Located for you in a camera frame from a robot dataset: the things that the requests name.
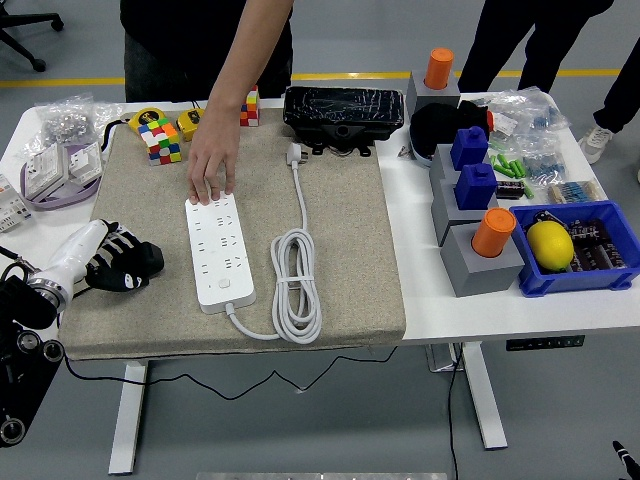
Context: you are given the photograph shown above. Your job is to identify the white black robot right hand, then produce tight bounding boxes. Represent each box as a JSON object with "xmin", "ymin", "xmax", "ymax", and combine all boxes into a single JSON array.
[{"xmin": 612, "ymin": 439, "xmax": 640, "ymax": 480}]

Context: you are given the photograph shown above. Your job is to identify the clear bag beige blue resistors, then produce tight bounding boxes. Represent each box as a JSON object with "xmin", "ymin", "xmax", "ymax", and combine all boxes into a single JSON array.
[{"xmin": 547, "ymin": 179, "xmax": 609, "ymax": 205}]

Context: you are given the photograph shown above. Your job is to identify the square yellow tape measure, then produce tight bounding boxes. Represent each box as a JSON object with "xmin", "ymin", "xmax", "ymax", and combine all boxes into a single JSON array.
[{"xmin": 176, "ymin": 99, "xmax": 205, "ymax": 143}]

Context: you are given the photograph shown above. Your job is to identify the black office chair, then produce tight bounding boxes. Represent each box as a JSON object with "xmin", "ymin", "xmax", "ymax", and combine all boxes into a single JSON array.
[{"xmin": 0, "ymin": 0, "xmax": 65, "ymax": 73}]

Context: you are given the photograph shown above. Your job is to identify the white label packet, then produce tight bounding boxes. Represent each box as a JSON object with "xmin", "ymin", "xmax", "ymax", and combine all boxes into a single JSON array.
[{"xmin": 492, "ymin": 112, "xmax": 519, "ymax": 136}]

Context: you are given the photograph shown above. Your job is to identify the white socket box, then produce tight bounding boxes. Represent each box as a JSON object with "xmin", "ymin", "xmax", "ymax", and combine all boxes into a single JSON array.
[
  {"xmin": 24, "ymin": 144, "xmax": 70, "ymax": 199},
  {"xmin": 67, "ymin": 142, "xmax": 104, "ymax": 182}
]

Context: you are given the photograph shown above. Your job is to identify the white circuit breaker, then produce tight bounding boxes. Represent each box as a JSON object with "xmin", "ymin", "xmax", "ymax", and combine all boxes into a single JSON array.
[{"xmin": 0, "ymin": 172, "xmax": 32, "ymax": 235}]

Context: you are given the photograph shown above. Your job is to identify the blue square peg block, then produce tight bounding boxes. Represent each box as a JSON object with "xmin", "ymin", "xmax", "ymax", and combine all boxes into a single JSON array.
[
  {"xmin": 453, "ymin": 163, "xmax": 498, "ymax": 211},
  {"xmin": 449, "ymin": 125, "xmax": 490, "ymax": 172}
]

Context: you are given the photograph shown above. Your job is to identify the white table leg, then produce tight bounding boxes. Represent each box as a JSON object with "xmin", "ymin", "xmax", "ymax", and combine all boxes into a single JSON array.
[
  {"xmin": 459, "ymin": 342, "xmax": 510, "ymax": 450},
  {"xmin": 108, "ymin": 359, "xmax": 150, "ymax": 476}
]

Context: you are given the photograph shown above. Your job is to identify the black desk control panel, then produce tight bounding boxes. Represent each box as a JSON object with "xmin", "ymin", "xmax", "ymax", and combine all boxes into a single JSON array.
[{"xmin": 505, "ymin": 334, "xmax": 586, "ymax": 352}]

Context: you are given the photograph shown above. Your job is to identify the black hanging power cable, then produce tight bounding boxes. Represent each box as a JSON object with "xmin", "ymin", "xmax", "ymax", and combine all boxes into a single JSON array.
[{"xmin": 446, "ymin": 344, "xmax": 464, "ymax": 480}]

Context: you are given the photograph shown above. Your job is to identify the grey socket block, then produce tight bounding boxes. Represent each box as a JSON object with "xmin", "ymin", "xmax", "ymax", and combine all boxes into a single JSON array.
[
  {"xmin": 430, "ymin": 177, "xmax": 500, "ymax": 247},
  {"xmin": 428, "ymin": 143, "xmax": 494, "ymax": 184},
  {"xmin": 405, "ymin": 70, "xmax": 461, "ymax": 117},
  {"xmin": 439, "ymin": 223, "xmax": 526, "ymax": 299}
]

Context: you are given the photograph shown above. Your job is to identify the black plastic-wrapped device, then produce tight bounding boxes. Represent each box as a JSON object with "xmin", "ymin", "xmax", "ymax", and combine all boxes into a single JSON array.
[{"xmin": 282, "ymin": 85, "xmax": 405, "ymax": 157}]

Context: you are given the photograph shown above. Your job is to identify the empty clear plastic bag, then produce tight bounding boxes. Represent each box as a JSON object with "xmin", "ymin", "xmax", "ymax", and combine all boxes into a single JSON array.
[{"xmin": 92, "ymin": 101, "xmax": 126, "ymax": 132}]

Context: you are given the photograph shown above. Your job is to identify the round yellow black tape measure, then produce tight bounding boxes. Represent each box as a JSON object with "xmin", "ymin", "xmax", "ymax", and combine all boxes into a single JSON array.
[{"xmin": 102, "ymin": 106, "xmax": 169, "ymax": 151}]

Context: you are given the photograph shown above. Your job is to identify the person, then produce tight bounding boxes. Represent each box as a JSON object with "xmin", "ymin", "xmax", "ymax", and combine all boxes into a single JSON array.
[
  {"xmin": 457, "ymin": 0, "xmax": 614, "ymax": 96},
  {"xmin": 578, "ymin": 37, "xmax": 640, "ymax": 166},
  {"xmin": 119, "ymin": 0, "xmax": 296, "ymax": 104}
]

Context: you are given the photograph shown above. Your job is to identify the white power strip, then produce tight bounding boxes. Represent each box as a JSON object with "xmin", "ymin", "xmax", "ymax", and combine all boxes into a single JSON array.
[{"xmin": 184, "ymin": 192, "xmax": 258, "ymax": 315}]

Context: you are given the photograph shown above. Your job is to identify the white power strip cable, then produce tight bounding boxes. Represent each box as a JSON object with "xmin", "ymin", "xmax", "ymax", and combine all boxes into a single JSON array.
[{"xmin": 224, "ymin": 142, "xmax": 324, "ymax": 346}]

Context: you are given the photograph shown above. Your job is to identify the black adapter cord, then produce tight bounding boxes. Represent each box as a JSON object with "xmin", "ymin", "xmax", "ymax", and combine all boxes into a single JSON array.
[{"xmin": 58, "ymin": 287, "xmax": 399, "ymax": 403}]

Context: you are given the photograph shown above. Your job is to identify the large clear bag blue resistors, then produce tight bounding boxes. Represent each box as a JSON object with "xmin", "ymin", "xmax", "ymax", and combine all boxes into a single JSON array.
[{"xmin": 487, "ymin": 87, "xmax": 571, "ymax": 139}]

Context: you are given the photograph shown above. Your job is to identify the grey under-desk control box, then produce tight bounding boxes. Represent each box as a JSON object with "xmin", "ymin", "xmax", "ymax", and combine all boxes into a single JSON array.
[{"xmin": 425, "ymin": 343, "xmax": 466, "ymax": 374}]

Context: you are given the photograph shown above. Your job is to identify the orange cylinder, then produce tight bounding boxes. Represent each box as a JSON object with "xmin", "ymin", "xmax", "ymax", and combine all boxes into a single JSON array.
[
  {"xmin": 471, "ymin": 207, "xmax": 517, "ymax": 259},
  {"xmin": 424, "ymin": 47, "xmax": 455, "ymax": 91}
]

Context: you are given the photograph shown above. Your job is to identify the black metal clip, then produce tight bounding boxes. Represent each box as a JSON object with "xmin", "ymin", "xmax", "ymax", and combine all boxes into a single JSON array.
[{"xmin": 532, "ymin": 209, "xmax": 569, "ymax": 231}]

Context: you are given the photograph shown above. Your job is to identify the person's left hand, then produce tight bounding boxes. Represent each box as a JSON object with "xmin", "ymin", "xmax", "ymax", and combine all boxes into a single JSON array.
[{"xmin": 187, "ymin": 102, "xmax": 243, "ymax": 205}]

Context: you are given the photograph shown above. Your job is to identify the pale blue dish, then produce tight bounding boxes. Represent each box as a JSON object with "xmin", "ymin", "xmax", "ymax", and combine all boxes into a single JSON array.
[{"xmin": 408, "ymin": 137, "xmax": 434, "ymax": 169}]

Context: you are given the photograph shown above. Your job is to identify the purple tray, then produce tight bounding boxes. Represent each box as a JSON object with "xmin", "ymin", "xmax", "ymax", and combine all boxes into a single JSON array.
[{"xmin": 19, "ymin": 142, "xmax": 105, "ymax": 211}]

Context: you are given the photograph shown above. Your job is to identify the grey-brown mat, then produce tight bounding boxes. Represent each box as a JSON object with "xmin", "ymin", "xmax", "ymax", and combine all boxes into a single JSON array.
[{"xmin": 56, "ymin": 107, "xmax": 407, "ymax": 362}]

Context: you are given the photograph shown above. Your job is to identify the small clear bag blue resistors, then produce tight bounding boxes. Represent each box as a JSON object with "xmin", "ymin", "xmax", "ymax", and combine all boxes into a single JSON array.
[{"xmin": 514, "ymin": 134, "xmax": 569, "ymax": 181}]

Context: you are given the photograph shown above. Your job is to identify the colourful puzzle cube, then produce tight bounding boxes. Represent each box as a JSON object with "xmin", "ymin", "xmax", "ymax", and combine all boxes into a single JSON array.
[
  {"xmin": 137, "ymin": 117, "xmax": 184, "ymax": 167},
  {"xmin": 239, "ymin": 84, "xmax": 261, "ymax": 128}
]

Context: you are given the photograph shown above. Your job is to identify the blue plastic bin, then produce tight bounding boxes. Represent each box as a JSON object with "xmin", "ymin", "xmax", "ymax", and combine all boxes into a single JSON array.
[{"xmin": 508, "ymin": 199, "xmax": 640, "ymax": 299}]

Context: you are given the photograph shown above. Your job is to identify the clear bag metal nuts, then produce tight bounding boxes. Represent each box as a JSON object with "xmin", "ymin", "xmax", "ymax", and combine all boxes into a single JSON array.
[{"xmin": 14, "ymin": 93, "xmax": 97, "ymax": 161}]

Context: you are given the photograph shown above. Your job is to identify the dark brown capacitor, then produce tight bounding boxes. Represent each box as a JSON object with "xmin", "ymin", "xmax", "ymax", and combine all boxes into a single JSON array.
[
  {"xmin": 602, "ymin": 242, "xmax": 630, "ymax": 271},
  {"xmin": 569, "ymin": 243, "xmax": 609, "ymax": 274},
  {"xmin": 494, "ymin": 180, "xmax": 526, "ymax": 200},
  {"xmin": 567, "ymin": 219, "xmax": 612, "ymax": 246}
]

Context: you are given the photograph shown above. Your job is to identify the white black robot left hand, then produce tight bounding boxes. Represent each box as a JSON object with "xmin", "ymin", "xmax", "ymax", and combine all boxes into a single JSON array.
[{"xmin": 33, "ymin": 218, "xmax": 151, "ymax": 294}]

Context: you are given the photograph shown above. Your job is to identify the yellow lemon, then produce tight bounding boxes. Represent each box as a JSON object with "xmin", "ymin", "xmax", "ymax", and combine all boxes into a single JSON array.
[{"xmin": 525, "ymin": 220, "xmax": 575, "ymax": 274}]

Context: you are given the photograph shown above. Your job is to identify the black plug adapter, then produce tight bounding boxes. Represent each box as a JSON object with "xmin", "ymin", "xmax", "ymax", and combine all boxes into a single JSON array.
[{"xmin": 134, "ymin": 241, "xmax": 165, "ymax": 274}]

